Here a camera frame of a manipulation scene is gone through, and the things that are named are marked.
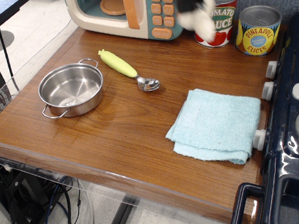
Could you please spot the white brown plush mushroom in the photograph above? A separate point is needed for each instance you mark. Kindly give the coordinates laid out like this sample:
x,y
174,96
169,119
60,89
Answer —
x,y
198,18

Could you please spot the tomato sauce can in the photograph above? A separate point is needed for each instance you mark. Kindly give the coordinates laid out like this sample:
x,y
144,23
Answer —
x,y
223,17

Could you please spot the toy microwave teal cream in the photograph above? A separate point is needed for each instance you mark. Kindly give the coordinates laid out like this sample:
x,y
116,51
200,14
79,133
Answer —
x,y
146,19

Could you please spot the pineapple slices can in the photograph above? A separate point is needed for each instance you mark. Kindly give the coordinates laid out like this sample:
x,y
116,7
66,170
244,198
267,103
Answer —
x,y
258,29

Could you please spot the white stove knob top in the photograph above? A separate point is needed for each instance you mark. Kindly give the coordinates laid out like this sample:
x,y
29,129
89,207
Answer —
x,y
271,69

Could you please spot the white stove knob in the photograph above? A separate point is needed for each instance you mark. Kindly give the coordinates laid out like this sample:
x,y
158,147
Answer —
x,y
267,90
259,139
271,69

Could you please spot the white stove knob middle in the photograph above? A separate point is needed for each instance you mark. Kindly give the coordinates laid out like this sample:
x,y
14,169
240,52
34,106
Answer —
x,y
267,90

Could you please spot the light blue folded towel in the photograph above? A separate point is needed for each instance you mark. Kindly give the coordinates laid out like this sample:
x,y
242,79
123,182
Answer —
x,y
216,127

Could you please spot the stainless steel pot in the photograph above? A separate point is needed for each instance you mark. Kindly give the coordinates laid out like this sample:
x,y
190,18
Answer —
x,y
71,90

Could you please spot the white stove knob bottom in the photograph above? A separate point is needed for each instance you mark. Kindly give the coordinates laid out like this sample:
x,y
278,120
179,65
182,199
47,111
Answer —
x,y
259,139

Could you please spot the dark blue toy stove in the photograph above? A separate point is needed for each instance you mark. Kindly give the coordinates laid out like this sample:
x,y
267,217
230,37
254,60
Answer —
x,y
278,195

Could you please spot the green handled metal spoon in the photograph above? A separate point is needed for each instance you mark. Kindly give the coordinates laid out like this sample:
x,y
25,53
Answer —
x,y
121,66

